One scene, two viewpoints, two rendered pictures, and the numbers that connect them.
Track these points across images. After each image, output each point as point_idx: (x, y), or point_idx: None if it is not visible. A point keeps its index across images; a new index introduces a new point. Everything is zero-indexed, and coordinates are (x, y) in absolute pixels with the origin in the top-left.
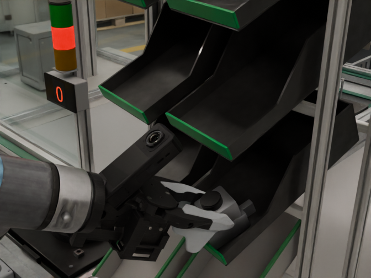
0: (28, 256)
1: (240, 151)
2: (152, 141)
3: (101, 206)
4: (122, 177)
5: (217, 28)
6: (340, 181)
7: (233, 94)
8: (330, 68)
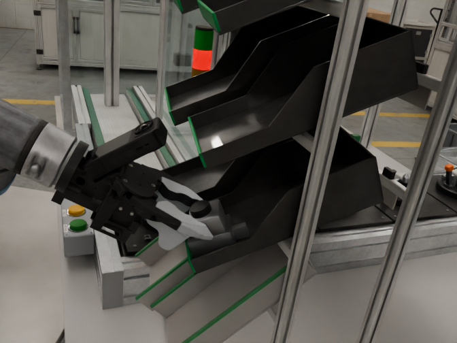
0: None
1: (216, 162)
2: (139, 129)
3: (71, 170)
4: (103, 153)
5: (262, 52)
6: (445, 269)
7: (256, 116)
8: (328, 101)
